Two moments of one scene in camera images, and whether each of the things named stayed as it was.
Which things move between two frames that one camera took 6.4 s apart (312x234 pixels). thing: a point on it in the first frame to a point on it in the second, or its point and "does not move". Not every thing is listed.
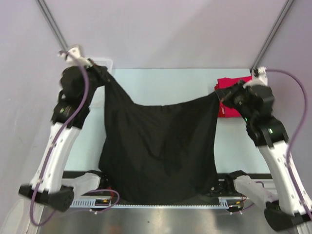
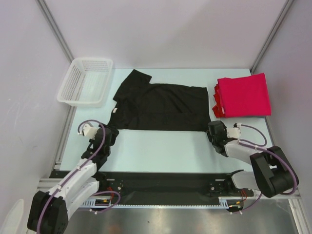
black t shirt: (156, 154) to (140, 105)
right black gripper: (229, 93) to (214, 136)
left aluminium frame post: (50, 22) does not move
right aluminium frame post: (272, 34) does not move
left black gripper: (99, 70) to (114, 133)
